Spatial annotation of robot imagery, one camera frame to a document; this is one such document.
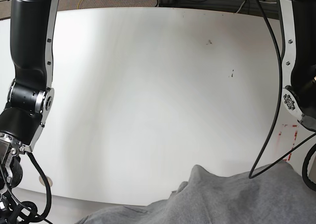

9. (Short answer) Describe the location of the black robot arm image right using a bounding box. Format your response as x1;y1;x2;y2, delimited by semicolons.
276;0;316;132

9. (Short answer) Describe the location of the black cable image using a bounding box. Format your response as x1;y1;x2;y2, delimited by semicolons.
248;0;316;192
0;152;54;224

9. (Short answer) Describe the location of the black robot arm image left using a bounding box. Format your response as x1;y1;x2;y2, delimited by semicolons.
0;0;59;224

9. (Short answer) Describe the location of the black cable image right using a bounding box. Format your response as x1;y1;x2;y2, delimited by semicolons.
248;0;316;192

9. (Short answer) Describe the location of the left table cable grommet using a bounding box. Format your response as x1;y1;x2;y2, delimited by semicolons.
39;176;53;187

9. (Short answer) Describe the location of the red tape rectangle marking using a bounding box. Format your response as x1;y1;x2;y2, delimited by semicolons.
274;124;299;160

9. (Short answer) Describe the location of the black cable image left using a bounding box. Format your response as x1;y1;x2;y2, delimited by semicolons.
0;152;54;224

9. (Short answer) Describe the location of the grey T-shirt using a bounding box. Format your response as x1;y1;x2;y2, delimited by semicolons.
80;162;316;224

